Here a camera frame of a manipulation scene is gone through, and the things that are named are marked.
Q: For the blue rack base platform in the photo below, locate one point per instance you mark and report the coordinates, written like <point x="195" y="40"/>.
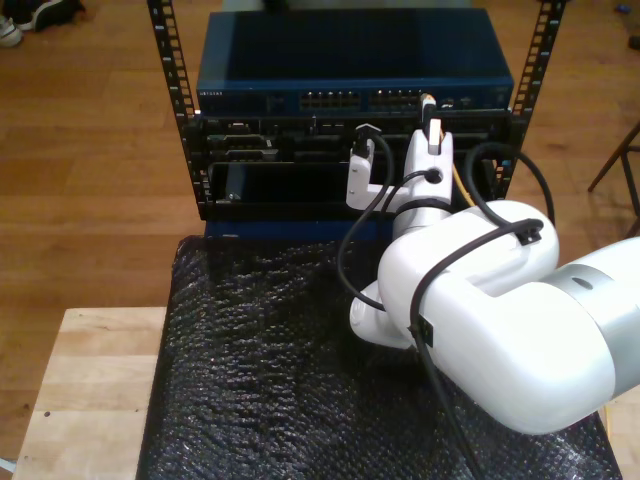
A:
<point x="300" y="230"/>

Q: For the black rack server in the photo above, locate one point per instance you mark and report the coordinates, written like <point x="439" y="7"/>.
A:
<point x="280" y="136"/>

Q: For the black rack shelf tray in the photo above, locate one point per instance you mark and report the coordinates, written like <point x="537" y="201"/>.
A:
<point x="280" y="210"/>

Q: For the brown wooden chair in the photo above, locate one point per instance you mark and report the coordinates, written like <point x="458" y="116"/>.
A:
<point x="614" y="158"/>

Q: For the small blue object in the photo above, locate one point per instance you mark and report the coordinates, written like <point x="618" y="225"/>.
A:
<point x="622" y="8"/>

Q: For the black bubble mat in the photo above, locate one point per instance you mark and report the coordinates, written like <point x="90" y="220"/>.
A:
<point x="250" y="375"/>

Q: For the dark shoe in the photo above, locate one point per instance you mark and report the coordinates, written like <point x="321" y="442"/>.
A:
<point x="50" y="12"/>

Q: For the white sneaker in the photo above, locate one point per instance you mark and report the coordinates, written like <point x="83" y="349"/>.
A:
<point x="7" y="32"/>

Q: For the black perforated rack post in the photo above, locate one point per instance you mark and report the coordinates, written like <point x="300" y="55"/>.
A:
<point x="544" y="40"/>
<point x="162" y="50"/>

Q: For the blue network switch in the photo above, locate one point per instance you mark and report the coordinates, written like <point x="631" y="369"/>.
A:
<point x="300" y="50"/>

